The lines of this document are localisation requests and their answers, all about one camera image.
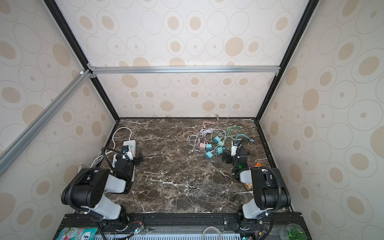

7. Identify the teal charger plug front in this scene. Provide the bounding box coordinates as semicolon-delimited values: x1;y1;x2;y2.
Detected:
205;152;214;160

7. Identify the teal charger plug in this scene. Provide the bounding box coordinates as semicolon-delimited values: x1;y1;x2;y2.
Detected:
216;147;224;155
205;152;214;160
206;144;213;151
213;136;221;144

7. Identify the pink usb cable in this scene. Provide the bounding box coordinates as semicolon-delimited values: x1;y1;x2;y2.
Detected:
202;113;229;129

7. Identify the long white colourful power strip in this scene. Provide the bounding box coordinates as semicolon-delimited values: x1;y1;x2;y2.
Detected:
113;140;136;167

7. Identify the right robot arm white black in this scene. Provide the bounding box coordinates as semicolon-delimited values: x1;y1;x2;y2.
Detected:
223;139;291;221

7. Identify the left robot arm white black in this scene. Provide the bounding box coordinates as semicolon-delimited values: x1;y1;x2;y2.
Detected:
61;146;144;224

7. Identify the teal charger plug right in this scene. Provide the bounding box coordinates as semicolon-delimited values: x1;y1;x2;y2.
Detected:
216;147;224;155

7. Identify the teal charger plug back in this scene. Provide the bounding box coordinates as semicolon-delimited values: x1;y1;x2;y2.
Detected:
213;136;221;144

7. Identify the teal charger plug near pink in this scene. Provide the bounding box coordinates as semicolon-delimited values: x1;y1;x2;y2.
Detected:
206;144;213;151

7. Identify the colourful candy bag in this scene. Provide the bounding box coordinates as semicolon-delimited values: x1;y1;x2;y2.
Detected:
241;163;262;191

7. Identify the green snack packet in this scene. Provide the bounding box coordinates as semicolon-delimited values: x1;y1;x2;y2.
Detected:
56;228;98;240

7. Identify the clear cup with green leaves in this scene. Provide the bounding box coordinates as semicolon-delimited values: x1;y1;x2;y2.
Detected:
280;224;309;240

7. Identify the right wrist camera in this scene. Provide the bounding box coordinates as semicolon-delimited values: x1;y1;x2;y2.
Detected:
231;141;238;156

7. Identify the white power strip cord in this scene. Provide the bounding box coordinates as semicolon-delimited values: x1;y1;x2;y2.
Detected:
78;126;133;172

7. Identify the teal usb cable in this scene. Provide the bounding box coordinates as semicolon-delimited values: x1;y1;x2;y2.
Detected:
235;133;255;144

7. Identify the green usb cable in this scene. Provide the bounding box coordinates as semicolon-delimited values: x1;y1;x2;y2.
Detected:
224;125;244;141

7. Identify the lilac usb cable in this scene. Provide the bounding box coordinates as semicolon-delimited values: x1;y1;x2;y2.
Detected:
186;127;215;145

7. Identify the white usb cable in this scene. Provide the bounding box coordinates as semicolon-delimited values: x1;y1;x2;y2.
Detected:
176;125;211;154

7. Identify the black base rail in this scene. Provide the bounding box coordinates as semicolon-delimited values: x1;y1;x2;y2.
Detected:
55;212;312;240

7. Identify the horizontal aluminium rail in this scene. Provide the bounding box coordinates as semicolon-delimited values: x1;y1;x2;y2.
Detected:
87;66;281;76

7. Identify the diagonal aluminium rail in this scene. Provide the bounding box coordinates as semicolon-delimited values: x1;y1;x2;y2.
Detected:
1;70;91;175

